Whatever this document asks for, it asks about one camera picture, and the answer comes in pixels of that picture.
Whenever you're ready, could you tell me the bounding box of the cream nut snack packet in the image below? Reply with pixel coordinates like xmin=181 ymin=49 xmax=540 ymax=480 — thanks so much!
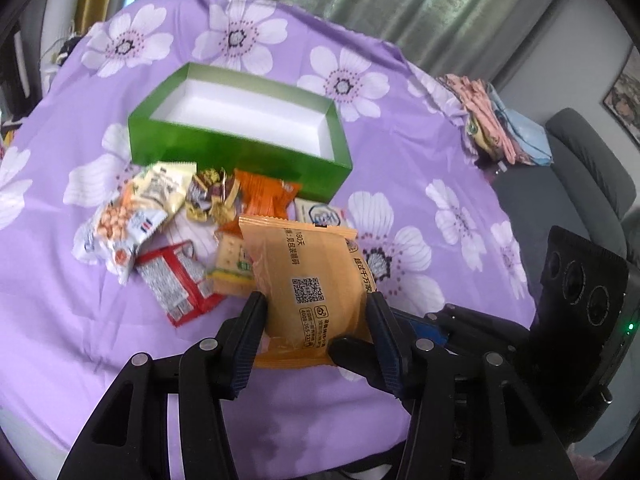
xmin=129 ymin=162 xmax=196 ymax=223

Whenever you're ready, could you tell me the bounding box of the red silver snack packet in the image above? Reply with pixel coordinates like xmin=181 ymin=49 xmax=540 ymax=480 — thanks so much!
xmin=136 ymin=240 xmax=224 ymax=327

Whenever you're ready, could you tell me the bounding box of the green cardboard box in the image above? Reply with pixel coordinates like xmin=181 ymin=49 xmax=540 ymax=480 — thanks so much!
xmin=128 ymin=63 xmax=352 ymax=203

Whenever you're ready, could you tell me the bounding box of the framed wall picture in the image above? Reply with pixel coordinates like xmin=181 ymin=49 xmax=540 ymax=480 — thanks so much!
xmin=603 ymin=47 xmax=640 ymax=141

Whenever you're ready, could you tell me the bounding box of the yellow-orange snack packet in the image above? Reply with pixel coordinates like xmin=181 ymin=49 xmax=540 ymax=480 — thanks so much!
xmin=239 ymin=216 xmax=376 ymax=370

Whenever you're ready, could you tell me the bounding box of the gold brown candy packet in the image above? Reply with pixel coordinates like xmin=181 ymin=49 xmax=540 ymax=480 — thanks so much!
xmin=186 ymin=169 xmax=240 ymax=226

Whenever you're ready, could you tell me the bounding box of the white peanut snack packet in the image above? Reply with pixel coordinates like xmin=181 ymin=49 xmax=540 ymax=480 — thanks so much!
xmin=72 ymin=192 xmax=168 ymax=285

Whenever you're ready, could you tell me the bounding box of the grey sofa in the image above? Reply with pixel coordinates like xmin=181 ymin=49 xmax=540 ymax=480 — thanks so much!
xmin=491 ymin=108 xmax=638 ymax=326

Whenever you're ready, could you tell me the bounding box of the white red-bean cake packet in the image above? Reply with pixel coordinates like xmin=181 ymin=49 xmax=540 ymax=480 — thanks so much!
xmin=294 ymin=198 xmax=347 ymax=226

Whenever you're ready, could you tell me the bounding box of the purple floral tablecloth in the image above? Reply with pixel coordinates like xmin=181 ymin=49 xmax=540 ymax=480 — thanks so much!
xmin=0 ymin=0 xmax=539 ymax=480

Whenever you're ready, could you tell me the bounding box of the pile of folded clothes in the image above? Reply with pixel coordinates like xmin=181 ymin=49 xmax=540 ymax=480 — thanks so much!
xmin=439 ymin=74 xmax=553 ymax=166

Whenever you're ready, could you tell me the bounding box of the yellow soda cracker packet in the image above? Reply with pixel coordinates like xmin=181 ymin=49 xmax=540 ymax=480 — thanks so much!
xmin=208 ymin=233 xmax=255 ymax=298

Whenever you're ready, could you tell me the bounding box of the dark orange snack packet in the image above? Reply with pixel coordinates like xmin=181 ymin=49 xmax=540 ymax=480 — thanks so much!
xmin=218 ymin=169 xmax=302 ymax=236

